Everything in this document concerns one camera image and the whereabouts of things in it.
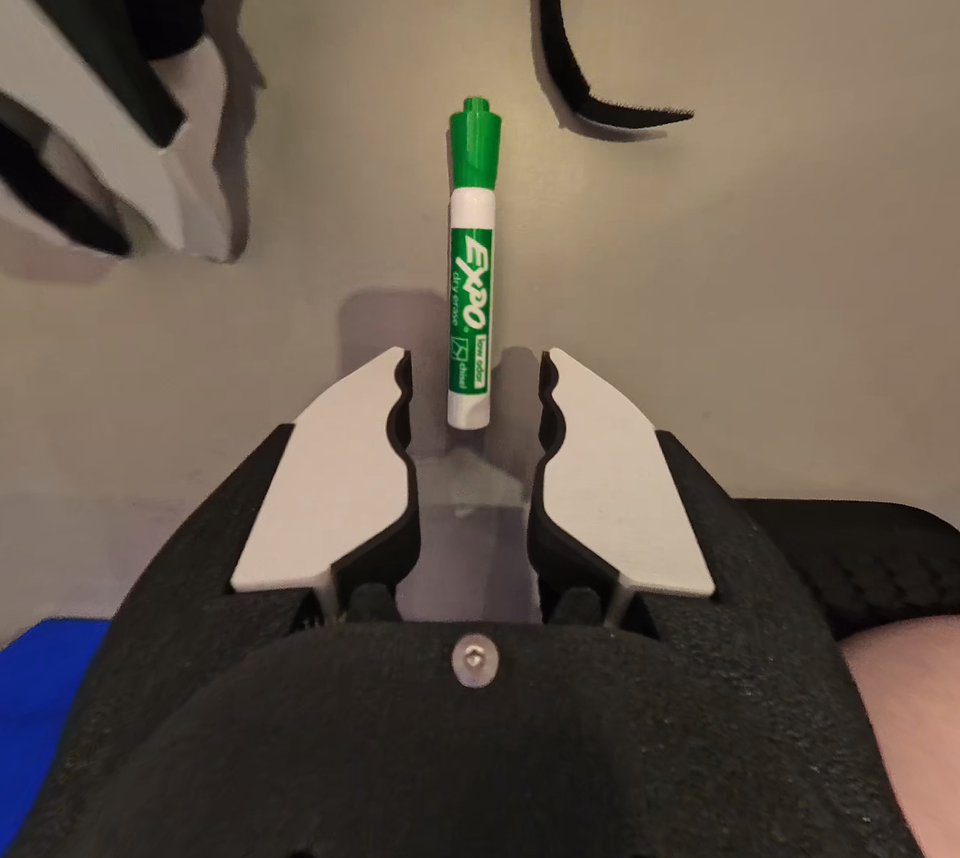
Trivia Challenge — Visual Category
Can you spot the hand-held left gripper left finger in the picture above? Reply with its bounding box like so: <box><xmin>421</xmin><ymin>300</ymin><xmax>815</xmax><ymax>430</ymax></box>
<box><xmin>229</xmin><ymin>346</ymin><xmax>423</xmax><ymax>620</ymax></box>

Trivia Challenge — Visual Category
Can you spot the person's left forearm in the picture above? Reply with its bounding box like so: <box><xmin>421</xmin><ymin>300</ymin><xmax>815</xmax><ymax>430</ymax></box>
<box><xmin>836</xmin><ymin>610</ymin><xmax>960</xmax><ymax>858</ymax></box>

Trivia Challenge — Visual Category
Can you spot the green dry-erase marker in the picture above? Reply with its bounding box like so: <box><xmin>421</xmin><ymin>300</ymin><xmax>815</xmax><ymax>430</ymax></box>
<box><xmin>447</xmin><ymin>96</ymin><xmax>503</xmax><ymax>430</ymax></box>

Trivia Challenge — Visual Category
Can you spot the blue plastic bin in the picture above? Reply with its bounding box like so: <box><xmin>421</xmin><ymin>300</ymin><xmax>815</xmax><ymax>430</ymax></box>
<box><xmin>0</xmin><ymin>616</ymin><xmax>115</xmax><ymax>858</ymax></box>

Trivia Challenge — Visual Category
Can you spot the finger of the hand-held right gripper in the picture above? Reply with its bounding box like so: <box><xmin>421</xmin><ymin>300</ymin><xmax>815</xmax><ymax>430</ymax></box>
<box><xmin>0</xmin><ymin>0</ymin><xmax>187</xmax><ymax>254</ymax></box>
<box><xmin>112</xmin><ymin>0</ymin><xmax>235</xmax><ymax>265</ymax></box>

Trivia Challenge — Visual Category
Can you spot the black hook-and-loop strap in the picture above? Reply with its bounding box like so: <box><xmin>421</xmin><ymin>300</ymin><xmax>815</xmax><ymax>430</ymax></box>
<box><xmin>535</xmin><ymin>0</ymin><xmax>696</xmax><ymax>143</ymax></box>

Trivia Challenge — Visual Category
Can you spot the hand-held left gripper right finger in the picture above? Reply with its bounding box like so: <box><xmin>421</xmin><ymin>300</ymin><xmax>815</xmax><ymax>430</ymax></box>
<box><xmin>527</xmin><ymin>348</ymin><xmax>716</xmax><ymax>622</ymax></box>

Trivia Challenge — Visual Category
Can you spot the black mesh armrest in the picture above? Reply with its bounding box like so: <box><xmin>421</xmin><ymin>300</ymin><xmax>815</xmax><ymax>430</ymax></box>
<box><xmin>738</xmin><ymin>498</ymin><xmax>960</xmax><ymax>643</ymax></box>

